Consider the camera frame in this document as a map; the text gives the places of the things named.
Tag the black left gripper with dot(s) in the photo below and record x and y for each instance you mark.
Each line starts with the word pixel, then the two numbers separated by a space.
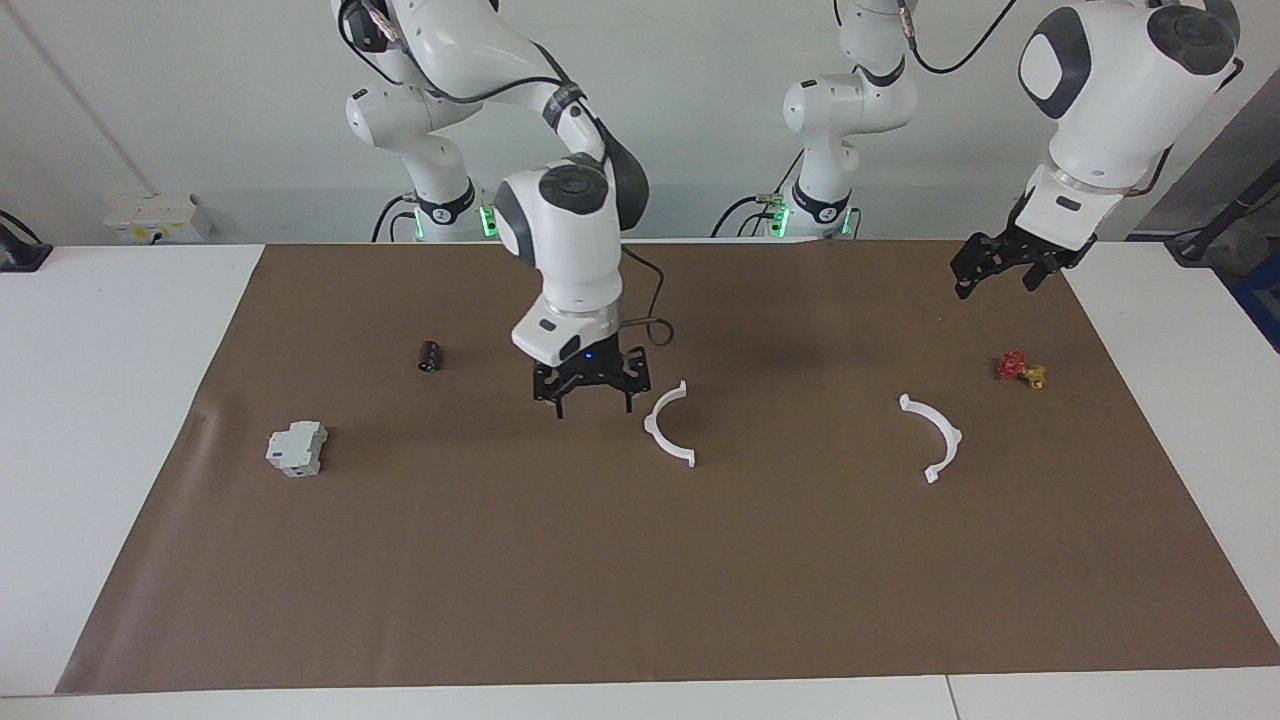
pixel 995 252

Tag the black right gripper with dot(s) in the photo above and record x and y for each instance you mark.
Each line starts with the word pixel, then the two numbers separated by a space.
pixel 590 372

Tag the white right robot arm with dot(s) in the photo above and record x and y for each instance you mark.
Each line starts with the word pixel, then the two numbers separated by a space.
pixel 570 240

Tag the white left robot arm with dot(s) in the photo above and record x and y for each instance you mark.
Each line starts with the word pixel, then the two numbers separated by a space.
pixel 1110 90

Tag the brown paper mat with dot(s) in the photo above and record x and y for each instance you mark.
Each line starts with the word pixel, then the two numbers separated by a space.
pixel 650 560

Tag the black cylindrical capacitor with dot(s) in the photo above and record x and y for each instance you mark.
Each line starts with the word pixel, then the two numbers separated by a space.
pixel 430 356

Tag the black stand with pole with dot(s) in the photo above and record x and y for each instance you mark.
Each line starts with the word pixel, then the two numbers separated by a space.
pixel 1190 248

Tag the blue crate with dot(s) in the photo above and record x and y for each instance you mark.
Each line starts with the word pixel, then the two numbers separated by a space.
pixel 1262 300

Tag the white circuit breaker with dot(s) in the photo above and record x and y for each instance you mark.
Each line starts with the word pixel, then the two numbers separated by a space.
pixel 296 450

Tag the white power strip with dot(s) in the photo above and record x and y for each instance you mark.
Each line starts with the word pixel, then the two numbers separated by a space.
pixel 155 215

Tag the black table clamp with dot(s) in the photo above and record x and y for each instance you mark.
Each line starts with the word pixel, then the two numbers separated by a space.
pixel 20 255

